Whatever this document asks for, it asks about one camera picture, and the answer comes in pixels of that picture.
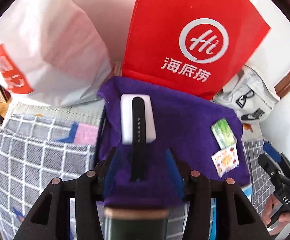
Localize fruit print wipe sachet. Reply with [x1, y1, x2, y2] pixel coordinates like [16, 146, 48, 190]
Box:
[211, 144, 239, 178]

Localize green pocket tissue pack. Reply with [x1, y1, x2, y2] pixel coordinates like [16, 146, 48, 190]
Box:
[211, 118, 237, 150]

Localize black watch strap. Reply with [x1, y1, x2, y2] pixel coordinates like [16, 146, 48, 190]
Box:
[130, 96, 146, 182]

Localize white sponge block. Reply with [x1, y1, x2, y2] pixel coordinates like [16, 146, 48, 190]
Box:
[120, 94, 156, 145]

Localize person's right hand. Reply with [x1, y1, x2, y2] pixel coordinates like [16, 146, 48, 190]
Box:
[261, 194, 290, 236]

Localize blue tissue pack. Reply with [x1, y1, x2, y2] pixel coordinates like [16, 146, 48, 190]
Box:
[241, 184, 252, 202]

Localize grey Nike waist bag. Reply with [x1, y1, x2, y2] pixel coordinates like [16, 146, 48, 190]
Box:
[213, 65, 280, 125]

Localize purple towel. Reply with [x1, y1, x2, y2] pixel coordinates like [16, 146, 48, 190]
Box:
[98, 76, 243, 207]

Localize dark green tin box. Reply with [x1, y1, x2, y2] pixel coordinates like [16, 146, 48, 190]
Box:
[103, 207, 168, 240]

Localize grey checkered cloth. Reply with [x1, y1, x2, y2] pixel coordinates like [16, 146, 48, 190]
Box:
[0, 114, 99, 239]

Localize patterned bed sheet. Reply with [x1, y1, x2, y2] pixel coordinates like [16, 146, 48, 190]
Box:
[2, 100, 105, 126]

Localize red paper shopping bag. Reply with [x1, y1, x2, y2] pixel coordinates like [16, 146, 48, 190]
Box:
[122, 0, 270, 100]

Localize white Miniso plastic bag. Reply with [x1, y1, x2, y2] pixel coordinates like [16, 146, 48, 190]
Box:
[0, 0, 112, 107]

